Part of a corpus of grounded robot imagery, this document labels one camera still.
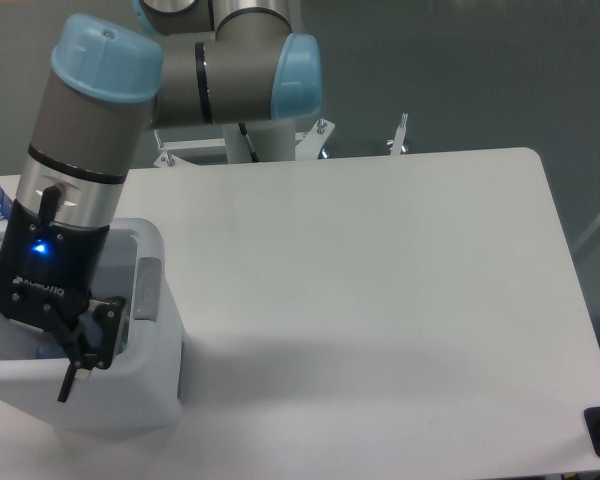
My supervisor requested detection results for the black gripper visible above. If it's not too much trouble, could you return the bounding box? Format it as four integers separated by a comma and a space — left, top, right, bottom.
0, 202, 127, 403

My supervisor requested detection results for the clear plastic water bottle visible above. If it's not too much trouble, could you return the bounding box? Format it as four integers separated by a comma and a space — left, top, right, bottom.
35, 341, 67, 360

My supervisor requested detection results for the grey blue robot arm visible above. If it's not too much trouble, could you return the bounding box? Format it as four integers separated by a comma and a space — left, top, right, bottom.
0, 1, 323, 402

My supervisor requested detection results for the white trash can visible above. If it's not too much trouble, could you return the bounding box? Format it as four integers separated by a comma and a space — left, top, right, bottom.
0, 218, 184, 430

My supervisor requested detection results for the black cable on pedestal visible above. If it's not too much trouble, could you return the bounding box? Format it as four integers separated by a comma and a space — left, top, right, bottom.
236, 121, 261, 164

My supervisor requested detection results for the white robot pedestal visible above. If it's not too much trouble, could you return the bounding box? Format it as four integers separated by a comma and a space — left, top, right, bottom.
222, 119, 296, 164

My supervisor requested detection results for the white base frame with bolts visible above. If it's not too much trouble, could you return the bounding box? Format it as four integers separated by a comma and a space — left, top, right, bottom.
151, 112, 412, 169

